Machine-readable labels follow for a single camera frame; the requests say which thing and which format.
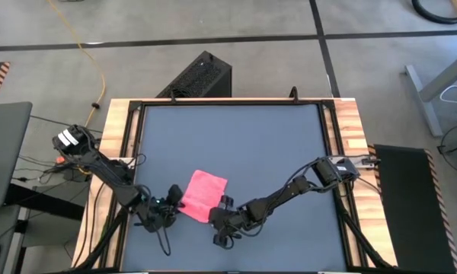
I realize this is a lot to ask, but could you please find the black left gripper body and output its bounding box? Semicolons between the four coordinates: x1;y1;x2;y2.
136;183;184;234

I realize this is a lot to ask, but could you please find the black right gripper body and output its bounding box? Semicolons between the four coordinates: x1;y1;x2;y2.
213;194;254;249

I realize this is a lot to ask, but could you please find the pink towel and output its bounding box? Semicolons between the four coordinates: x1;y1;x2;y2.
177;169;229;225

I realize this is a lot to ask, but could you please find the grey-blue table mat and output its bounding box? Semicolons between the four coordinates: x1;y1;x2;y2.
120;103;347;272

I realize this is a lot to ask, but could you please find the black stand base bar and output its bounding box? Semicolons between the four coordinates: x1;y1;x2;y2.
5;183;85;221

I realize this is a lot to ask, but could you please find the black perforated computer tower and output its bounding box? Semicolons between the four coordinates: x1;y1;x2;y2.
155;50;232;99

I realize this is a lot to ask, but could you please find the grey laptop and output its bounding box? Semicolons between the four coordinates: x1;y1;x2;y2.
0;101;34;211

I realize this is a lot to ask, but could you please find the black panel with striped edge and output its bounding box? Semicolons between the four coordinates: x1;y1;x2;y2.
368;143;457;274

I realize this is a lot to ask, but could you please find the grey desk leg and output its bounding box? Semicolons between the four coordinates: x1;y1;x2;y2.
404;47;457;138

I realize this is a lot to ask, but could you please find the black metal table frame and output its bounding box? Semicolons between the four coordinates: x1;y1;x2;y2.
74;86;395;274

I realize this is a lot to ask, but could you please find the thin black floor cable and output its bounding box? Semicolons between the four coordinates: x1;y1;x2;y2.
29;113;104;134

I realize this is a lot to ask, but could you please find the yellow cable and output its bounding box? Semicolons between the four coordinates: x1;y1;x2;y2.
47;0;107;126

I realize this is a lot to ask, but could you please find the black floor cable with plug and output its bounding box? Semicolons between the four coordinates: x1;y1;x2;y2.
436;124;457;180

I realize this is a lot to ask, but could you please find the thick black hose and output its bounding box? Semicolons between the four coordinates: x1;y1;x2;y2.
411;0;457;24

